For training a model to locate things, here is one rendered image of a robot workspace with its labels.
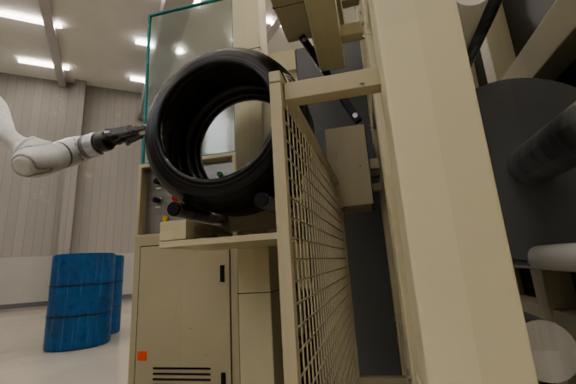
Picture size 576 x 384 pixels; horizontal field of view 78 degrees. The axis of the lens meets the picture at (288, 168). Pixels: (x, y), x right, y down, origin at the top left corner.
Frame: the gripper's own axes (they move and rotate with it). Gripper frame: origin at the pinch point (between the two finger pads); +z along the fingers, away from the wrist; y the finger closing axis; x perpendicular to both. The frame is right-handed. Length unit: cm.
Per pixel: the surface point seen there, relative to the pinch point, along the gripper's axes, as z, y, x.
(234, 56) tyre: 40.8, -11.4, -9.2
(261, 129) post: 35.8, 26.5, 1.0
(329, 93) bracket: 68, -59, 37
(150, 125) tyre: 8.5, -11.3, 5.8
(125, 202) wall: -641, 837, -253
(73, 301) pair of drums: -242, 216, 42
